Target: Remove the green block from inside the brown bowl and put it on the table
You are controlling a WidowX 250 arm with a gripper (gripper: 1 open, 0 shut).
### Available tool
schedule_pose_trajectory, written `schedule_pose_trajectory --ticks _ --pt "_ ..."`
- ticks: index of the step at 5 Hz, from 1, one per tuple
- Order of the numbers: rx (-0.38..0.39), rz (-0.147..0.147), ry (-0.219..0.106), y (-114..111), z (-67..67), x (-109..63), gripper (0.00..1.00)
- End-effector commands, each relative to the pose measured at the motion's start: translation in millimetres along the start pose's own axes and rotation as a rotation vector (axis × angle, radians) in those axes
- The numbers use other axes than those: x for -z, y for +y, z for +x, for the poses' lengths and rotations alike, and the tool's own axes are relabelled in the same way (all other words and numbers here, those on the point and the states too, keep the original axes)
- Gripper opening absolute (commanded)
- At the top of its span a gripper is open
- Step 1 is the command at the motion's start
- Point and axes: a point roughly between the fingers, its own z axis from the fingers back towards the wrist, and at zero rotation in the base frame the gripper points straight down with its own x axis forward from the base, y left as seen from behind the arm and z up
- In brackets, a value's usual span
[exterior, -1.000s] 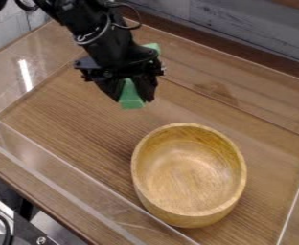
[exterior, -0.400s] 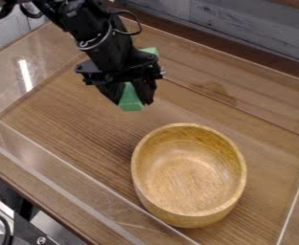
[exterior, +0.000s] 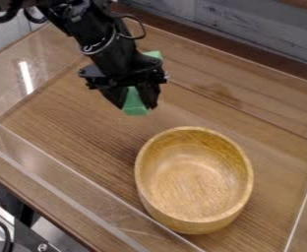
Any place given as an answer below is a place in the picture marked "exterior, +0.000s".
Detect clear acrylic tray wall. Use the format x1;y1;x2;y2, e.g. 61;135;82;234
0;15;307;252

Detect brown wooden bowl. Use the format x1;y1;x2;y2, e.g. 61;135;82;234
133;126;255;234

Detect green rectangular block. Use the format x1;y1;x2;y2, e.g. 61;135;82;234
121;51;167;116

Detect black cable bottom left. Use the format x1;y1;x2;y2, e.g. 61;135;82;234
0;218;16;252

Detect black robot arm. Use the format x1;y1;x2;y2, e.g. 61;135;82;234
0;0;168;110

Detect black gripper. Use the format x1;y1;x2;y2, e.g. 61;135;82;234
77;32;167;109

